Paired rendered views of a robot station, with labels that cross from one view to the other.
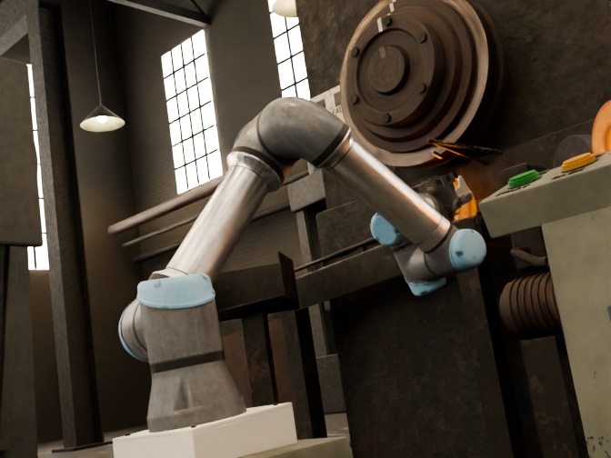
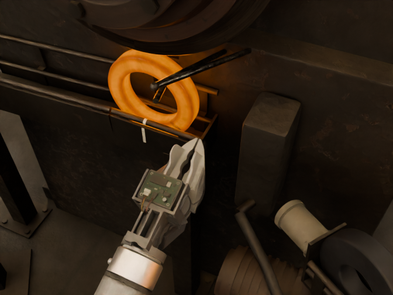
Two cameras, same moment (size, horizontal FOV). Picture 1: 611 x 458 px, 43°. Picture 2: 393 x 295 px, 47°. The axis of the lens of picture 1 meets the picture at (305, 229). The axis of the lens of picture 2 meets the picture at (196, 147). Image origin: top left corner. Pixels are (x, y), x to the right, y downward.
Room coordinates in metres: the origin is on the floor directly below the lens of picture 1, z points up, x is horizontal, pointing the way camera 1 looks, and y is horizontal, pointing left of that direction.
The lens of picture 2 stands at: (1.29, -0.23, 1.33)
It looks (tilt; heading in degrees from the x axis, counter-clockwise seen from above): 48 degrees down; 342
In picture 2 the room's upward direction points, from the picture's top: straight up
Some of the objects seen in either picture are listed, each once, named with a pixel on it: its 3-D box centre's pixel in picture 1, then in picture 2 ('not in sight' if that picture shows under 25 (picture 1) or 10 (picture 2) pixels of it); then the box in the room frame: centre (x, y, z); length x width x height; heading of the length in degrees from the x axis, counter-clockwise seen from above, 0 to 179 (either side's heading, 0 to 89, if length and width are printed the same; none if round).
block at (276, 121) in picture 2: (532, 217); (265, 156); (1.78, -0.52, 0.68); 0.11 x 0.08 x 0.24; 137
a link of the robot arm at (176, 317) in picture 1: (178, 315); not in sight; (1.22, 0.22, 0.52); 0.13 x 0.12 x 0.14; 27
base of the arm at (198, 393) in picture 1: (192, 389); not in sight; (1.22, 0.21, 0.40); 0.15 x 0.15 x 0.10
